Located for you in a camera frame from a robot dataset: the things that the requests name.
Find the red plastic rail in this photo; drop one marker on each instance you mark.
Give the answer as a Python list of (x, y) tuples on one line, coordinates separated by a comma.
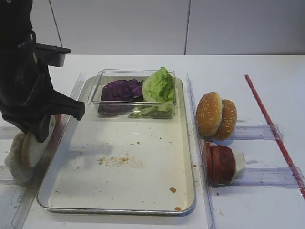
[(280, 144)]

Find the white cheese slice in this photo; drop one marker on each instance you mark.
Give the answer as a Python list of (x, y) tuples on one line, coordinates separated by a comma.
[(239, 165)]

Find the left clear long rail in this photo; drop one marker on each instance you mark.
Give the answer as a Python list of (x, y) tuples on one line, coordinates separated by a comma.
[(39, 172)]

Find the white bread slice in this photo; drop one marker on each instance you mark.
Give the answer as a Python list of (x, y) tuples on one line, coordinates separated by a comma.
[(32, 150), (20, 172)]

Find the right clear long rail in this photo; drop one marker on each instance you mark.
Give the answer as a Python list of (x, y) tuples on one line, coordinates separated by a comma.
[(201, 169)]

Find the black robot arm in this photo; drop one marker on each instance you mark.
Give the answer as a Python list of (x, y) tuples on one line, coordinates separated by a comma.
[(15, 24)]

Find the rear red meat slice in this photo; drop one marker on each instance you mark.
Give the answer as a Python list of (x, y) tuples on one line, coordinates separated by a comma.
[(227, 164)]

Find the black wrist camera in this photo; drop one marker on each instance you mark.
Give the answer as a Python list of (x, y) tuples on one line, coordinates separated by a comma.
[(51, 55)]

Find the right lower clear crossbar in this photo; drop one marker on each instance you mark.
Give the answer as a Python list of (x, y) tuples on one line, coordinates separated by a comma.
[(270, 177)]

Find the clear long rail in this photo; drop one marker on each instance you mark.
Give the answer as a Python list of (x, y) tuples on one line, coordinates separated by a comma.
[(201, 169), (39, 172)]

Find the front red meat slice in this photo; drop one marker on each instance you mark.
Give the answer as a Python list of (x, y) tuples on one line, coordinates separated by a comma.
[(207, 159)]

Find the clear plastic container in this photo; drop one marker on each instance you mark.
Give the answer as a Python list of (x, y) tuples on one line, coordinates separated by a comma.
[(109, 75)]

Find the rear tomato slice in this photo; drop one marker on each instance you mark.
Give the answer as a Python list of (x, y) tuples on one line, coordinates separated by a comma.
[(55, 119)]

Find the left lower clear crossbar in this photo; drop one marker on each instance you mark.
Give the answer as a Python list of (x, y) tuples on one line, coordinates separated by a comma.
[(5, 176)]

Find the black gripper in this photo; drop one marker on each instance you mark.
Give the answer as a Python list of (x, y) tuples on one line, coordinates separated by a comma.
[(23, 82)]

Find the metal baking tray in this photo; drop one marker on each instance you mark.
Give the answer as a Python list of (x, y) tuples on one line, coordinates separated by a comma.
[(119, 165)]

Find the green lettuce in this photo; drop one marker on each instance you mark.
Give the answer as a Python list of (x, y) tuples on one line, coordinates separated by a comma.
[(158, 88)]

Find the sesame bun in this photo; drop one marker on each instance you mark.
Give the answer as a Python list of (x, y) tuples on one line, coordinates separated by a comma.
[(209, 114), (228, 122)]

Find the front sesame bun top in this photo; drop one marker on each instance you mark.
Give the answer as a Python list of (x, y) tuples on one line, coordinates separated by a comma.
[(209, 114)]

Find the rear sesame bun top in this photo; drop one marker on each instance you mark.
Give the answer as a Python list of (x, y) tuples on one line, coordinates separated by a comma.
[(228, 122)]

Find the purple cabbage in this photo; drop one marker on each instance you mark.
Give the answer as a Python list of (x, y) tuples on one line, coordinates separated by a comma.
[(120, 91)]

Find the right upper clear crossbar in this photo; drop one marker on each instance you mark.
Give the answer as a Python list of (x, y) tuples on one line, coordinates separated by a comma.
[(261, 132)]

